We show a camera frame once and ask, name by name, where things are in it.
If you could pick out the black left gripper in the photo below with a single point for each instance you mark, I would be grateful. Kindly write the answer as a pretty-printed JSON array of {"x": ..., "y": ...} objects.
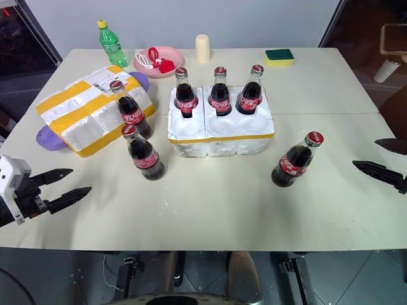
[{"x": 30, "y": 200}]

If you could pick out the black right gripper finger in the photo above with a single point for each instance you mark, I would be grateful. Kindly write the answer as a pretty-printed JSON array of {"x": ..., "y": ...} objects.
[
  {"x": 395, "y": 145},
  {"x": 384, "y": 174}
]

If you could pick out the white foam lid yellow tape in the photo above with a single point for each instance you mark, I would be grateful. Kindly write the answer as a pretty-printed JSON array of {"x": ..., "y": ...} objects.
[{"x": 82, "y": 105}]

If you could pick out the cola glass bottle red cap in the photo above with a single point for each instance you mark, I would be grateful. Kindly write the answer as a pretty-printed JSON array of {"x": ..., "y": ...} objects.
[
  {"x": 186, "y": 92},
  {"x": 132, "y": 111},
  {"x": 291, "y": 165},
  {"x": 144, "y": 155},
  {"x": 249, "y": 98},
  {"x": 219, "y": 95}
]

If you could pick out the white foam bottle tray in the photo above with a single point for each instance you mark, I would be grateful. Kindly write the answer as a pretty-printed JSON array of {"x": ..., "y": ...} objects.
[{"x": 222, "y": 139}]

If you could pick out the purple plastic tray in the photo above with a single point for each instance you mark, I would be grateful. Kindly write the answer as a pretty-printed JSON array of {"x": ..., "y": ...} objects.
[{"x": 47, "y": 139}]

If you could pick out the brown stand white leg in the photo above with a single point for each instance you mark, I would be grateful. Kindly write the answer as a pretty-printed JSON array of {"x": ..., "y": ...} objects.
[{"x": 386, "y": 70}]

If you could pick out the black table leg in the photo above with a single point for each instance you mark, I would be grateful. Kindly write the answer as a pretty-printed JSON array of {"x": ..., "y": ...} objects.
[
  {"x": 124, "y": 276},
  {"x": 299, "y": 279}
]

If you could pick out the yellow green sponge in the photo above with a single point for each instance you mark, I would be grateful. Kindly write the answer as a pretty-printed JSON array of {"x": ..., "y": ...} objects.
[{"x": 280, "y": 58}]

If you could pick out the green plastic bottle yellow cap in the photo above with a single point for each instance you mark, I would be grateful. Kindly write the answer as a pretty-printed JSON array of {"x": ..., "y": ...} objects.
[{"x": 112, "y": 44}]

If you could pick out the pink plate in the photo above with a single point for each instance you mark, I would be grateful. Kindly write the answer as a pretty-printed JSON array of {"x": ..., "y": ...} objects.
[{"x": 173, "y": 57}]

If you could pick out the brown rounded shape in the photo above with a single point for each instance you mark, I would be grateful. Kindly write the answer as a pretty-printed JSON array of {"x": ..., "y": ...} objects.
[{"x": 243, "y": 273}]

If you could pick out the cream plastic cup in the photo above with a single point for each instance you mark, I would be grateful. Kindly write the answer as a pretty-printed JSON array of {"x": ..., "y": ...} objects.
[{"x": 202, "y": 47}]

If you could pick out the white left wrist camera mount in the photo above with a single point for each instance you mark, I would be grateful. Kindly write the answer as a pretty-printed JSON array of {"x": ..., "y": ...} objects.
[{"x": 9, "y": 173}]

